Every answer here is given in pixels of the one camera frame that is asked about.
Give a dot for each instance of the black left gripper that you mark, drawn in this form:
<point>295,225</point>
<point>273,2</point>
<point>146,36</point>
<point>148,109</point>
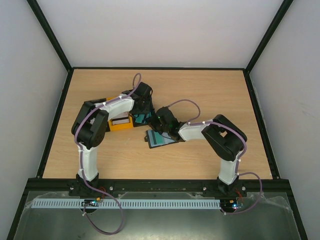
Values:
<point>147,106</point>

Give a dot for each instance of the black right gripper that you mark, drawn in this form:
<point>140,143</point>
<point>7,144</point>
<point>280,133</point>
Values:
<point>155,121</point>

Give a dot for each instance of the black leather card holder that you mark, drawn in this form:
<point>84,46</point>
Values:
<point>168,140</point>

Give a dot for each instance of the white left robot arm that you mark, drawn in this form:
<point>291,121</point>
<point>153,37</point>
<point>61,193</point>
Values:
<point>92,121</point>

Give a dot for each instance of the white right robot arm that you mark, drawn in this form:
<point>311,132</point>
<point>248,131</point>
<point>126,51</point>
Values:
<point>226,139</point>

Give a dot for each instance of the teal card stack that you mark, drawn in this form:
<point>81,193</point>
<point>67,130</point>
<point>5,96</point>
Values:
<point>141,118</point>

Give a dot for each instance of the black right card bin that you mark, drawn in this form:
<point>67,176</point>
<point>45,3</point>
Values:
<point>132,112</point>

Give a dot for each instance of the white striped cards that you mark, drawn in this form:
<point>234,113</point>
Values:
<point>122,118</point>

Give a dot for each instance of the yellow middle card bin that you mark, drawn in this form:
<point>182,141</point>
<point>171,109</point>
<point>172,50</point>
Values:
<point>118,109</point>

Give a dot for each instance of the grey slotted cable duct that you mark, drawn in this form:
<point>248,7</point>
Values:
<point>198,204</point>

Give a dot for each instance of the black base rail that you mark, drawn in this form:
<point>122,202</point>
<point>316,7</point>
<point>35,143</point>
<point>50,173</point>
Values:
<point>207,188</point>

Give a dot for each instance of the black enclosure frame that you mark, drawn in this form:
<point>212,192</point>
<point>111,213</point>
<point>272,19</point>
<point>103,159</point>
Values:
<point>285,5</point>

